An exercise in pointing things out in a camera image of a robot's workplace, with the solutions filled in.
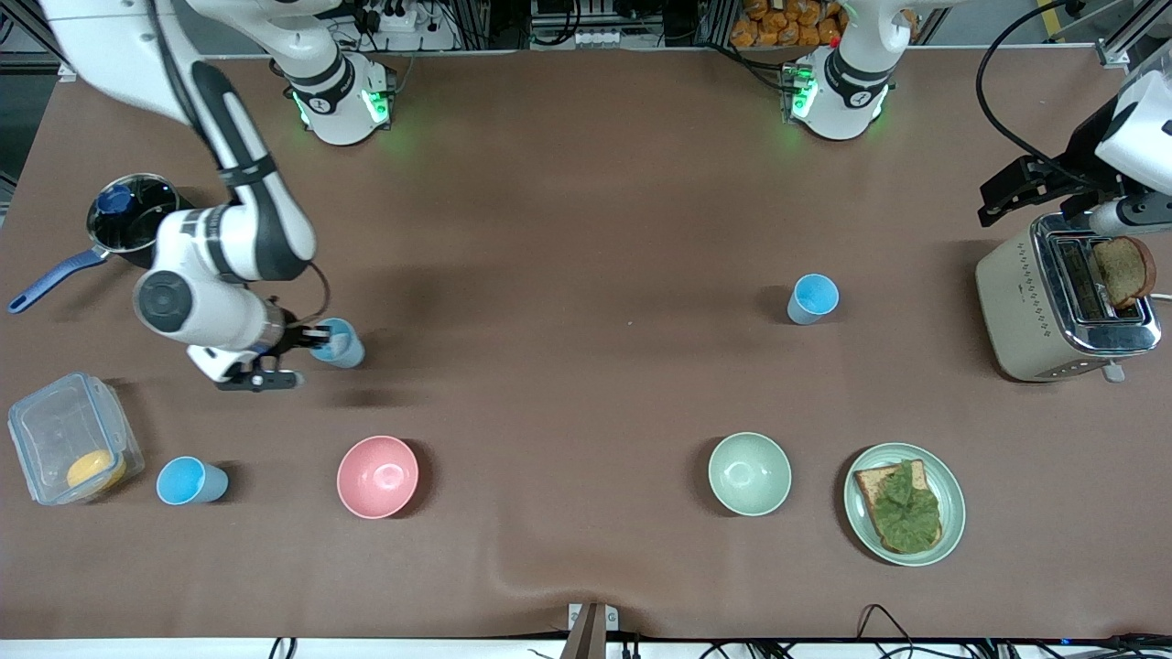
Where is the blue cup with white inside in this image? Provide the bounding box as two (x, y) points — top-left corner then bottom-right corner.
(309, 318), (366, 370)

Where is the light blue plastic cup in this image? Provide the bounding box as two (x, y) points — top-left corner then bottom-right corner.
(787, 274), (840, 326)
(156, 456), (230, 506)

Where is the brown bread slice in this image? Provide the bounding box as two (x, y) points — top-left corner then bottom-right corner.
(1091, 235), (1157, 309)

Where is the cream and chrome toaster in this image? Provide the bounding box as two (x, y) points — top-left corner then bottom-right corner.
(974, 211), (1164, 384)

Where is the pink bowl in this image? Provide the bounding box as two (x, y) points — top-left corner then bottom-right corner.
(336, 435), (420, 521)

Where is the clear plastic food container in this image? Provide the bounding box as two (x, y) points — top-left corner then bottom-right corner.
(7, 371), (146, 507)

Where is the brown table mat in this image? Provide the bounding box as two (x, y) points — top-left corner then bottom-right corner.
(0, 46), (1172, 642)

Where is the bag of orange buns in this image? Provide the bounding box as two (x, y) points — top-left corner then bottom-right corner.
(730, 0), (843, 49)

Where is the pale green plate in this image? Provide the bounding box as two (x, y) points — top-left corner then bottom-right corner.
(843, 442), (967, 567)

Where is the toast slice under lettuce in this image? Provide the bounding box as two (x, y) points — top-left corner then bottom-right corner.
(853, 460), (944, 556)

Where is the green lettuce leaf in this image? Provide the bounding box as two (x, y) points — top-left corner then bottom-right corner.
(868, 460), (943, 554)

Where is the pale green bowl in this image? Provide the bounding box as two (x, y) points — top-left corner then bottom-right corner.
(707, 431), (793, 518)

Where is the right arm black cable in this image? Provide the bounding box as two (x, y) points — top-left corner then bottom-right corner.
(266, 261), (332, 332)

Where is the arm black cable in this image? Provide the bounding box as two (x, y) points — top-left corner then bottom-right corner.
(975, 0), (1100, 184)
(266, 261), (332, 332)

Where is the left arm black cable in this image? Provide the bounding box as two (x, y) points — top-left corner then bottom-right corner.
(975, 0), (1100, 184)

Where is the aluminium frame profile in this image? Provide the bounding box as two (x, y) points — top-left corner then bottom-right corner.
(0, 0), (79, 79)
(1080, 0), (1172, 70)

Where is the black pot with blue handle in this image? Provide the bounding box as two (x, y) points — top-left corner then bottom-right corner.
(7, 174), (206, 315)

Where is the metal table bracket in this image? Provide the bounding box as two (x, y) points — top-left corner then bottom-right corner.
(568, 602), (620, 659)

